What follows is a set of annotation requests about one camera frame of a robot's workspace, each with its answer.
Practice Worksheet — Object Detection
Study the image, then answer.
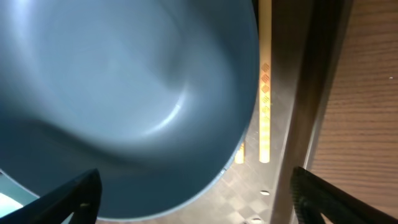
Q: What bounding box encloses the left wooden chopstick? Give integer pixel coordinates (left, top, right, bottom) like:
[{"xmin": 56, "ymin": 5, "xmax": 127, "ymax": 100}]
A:
[{"xmin": 234, "ymin": 142, "xmax": 245, "ymax": 164}]

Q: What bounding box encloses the wooden chopstick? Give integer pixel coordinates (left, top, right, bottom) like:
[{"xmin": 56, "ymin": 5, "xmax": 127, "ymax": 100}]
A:
[
  {"xmin": 234, "ymin": 142, "xmax": 245, "ymax": 164},
  {"xmin": 258, "ymin": 0, "xmax": 272, "ymax": 163}
]

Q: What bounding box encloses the light blue bowl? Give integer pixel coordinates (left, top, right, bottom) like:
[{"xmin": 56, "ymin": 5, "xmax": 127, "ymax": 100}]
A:
[{"xmin": 0, "ymin": 173, "xmax": 38, "ymax": 217}]

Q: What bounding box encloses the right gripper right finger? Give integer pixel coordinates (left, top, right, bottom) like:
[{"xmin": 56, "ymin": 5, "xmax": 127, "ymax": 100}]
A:
[{"xmin": 290, "ymin": 167, "xmax": 397, "ymax": 224}]

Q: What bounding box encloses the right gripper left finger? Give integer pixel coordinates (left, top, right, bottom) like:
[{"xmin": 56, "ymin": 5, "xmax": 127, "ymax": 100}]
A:
[{"xmin": 1, "ymin": 169, "xmax": 102, "ymax": 224}]

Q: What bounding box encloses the right wooden chopstick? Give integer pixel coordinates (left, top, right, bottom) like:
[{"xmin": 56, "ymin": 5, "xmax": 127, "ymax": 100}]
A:
[{"xmin": 258, "ymin": 0, "xmax": 272, "ymax": 163}]

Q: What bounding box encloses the dark blue plate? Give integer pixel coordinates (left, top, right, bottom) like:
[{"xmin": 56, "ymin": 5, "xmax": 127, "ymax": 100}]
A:
[{"xmin": 1, "ymin": 0, "xmax": 259, "ymax": 221}]

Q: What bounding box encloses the dark brown serving tray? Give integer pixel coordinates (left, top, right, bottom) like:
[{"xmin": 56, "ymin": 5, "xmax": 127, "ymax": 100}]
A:
[{"xmin": 93, "ymin": 0, "xmax": 354, "ymax": 224}]

